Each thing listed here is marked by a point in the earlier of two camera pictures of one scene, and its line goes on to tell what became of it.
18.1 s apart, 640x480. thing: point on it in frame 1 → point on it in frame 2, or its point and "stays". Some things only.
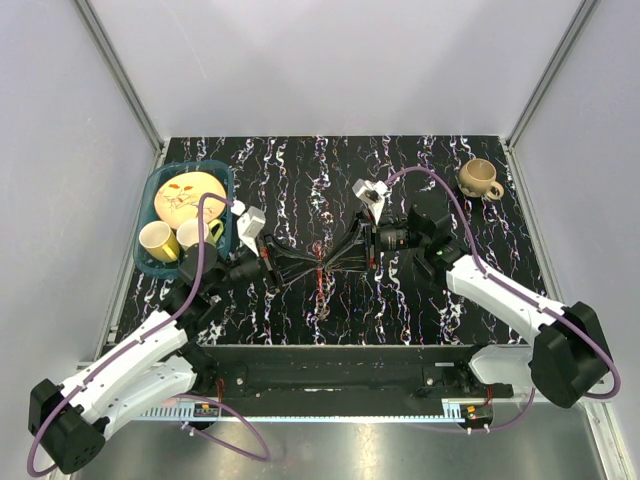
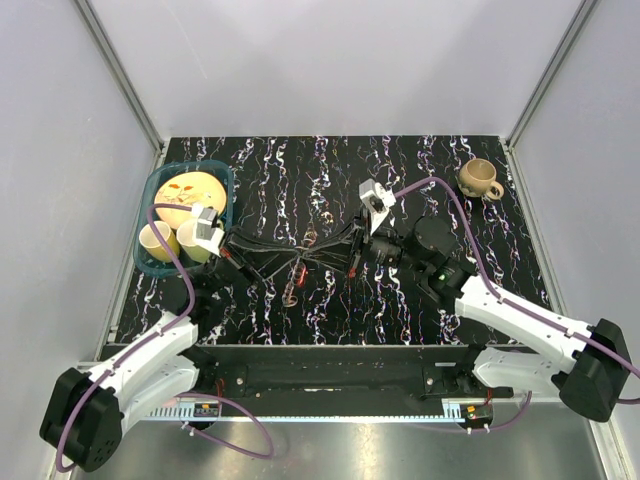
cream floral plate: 176,199 stays
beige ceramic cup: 477,179 stays
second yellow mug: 188,232 stays
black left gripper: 272,250 → 240,248
